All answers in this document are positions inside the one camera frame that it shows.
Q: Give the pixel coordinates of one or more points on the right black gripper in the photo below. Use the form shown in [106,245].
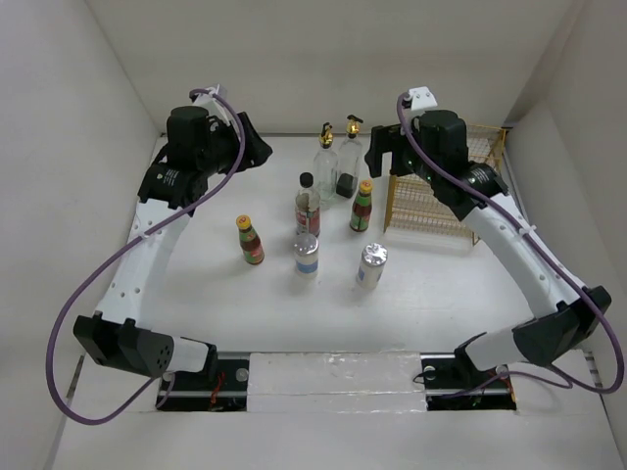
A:
[386,138]

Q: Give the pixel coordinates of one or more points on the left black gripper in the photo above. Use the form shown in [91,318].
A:
[255,149]

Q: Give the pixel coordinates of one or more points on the oil bottle with dark base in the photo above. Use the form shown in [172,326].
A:
[350,154]

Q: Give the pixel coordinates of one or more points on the green red sauce bottle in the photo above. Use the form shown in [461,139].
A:
[249,240]
[362,207]

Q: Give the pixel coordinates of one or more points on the clear oil bottle gold spout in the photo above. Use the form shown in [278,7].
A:
[325,166]

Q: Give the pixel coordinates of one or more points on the black cap red label bottle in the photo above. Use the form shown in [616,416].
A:
[307,206]

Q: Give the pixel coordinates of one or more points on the silver lid shaker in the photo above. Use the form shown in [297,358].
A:
[306,251]
[373,260]

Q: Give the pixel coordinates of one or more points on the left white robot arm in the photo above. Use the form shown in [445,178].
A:
[120,332]

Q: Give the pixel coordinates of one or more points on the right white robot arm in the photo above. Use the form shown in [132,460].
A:
[565,312]

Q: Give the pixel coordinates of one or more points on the white foam block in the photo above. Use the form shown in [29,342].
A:
[335,382]

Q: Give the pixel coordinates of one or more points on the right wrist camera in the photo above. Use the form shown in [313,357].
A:
[422,99]

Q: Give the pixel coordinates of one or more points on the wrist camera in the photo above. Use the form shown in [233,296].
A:
[422,99]
[217,89]

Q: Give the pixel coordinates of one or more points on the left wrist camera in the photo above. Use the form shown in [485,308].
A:
[217,89]

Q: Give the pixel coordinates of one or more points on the yellow wire rack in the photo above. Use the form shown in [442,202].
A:
[418,205]

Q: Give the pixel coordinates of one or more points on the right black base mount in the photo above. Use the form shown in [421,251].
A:
[446,388]

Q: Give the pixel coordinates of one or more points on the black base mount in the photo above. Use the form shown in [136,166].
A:
[446,388]
[227,391]

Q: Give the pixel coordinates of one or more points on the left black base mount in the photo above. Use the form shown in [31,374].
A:
[227,391]

